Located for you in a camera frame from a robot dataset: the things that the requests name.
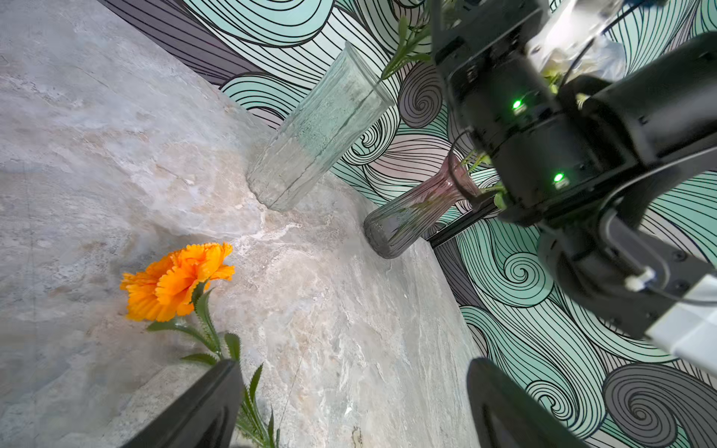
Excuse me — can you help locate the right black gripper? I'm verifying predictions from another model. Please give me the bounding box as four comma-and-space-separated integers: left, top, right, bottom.
431, 0, 561, 151

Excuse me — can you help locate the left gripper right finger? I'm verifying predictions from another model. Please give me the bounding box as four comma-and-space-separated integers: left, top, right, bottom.
467, 358, 585, 447

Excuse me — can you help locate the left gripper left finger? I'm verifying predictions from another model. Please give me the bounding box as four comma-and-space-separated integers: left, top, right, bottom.
124, 360, 244, 448

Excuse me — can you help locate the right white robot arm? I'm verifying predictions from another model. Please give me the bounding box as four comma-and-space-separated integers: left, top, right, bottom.
431, 1, 716, 371

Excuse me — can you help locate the dark purple glass vase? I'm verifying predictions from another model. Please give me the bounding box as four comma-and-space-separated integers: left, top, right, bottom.
363, 151, 496, 259

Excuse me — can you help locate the clear glass vase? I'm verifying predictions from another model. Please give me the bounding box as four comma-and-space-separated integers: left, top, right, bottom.
246, 42, 394, 212

